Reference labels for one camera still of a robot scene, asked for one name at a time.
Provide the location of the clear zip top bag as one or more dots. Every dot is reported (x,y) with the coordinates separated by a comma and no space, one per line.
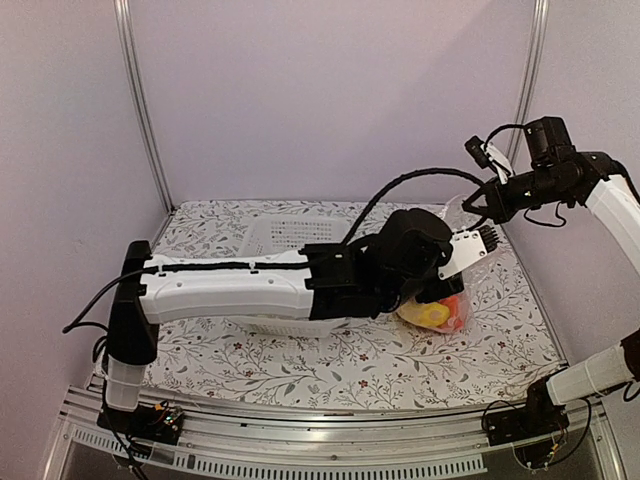
(470,279)

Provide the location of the aluminium front rail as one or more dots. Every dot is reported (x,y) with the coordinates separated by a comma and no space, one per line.
(233,440)

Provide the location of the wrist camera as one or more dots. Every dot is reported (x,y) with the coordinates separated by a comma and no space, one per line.
(469,247)
(487,155)

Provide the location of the right aluminium frame post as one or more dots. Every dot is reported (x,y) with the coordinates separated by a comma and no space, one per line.
(533,59)

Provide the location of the white plastic basket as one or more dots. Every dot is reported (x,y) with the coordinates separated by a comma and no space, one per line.
(271,235)

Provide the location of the orange toy pumpkin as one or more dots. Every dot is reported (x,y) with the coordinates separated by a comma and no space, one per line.
(459,310)

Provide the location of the floral table mat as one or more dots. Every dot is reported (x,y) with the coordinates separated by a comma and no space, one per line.
(380,364)

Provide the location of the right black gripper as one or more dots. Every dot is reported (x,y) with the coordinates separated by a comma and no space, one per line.
(499,205)

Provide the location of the left aluminium frame post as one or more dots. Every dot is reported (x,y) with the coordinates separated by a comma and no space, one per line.
(134,76)

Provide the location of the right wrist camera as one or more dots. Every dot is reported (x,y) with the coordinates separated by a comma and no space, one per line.
(487,155)

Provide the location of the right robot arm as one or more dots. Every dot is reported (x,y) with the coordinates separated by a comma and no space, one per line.
(583,262)

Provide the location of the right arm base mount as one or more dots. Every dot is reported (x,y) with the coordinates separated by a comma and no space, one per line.
(538,416)

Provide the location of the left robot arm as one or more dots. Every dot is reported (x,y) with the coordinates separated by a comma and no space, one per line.
(157,289)

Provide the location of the yellow toy fruit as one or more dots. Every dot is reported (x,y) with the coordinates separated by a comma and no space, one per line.
(430,315)

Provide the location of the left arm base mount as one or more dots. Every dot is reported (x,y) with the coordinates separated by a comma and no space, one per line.
(161,423)

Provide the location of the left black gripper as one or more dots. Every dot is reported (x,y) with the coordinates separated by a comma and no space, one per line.
(452,290)

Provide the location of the aluminium frame post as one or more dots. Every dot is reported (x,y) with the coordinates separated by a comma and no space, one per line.
(533,59)
(134,76)

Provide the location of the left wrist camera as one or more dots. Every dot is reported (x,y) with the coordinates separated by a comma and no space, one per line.
(469,247)

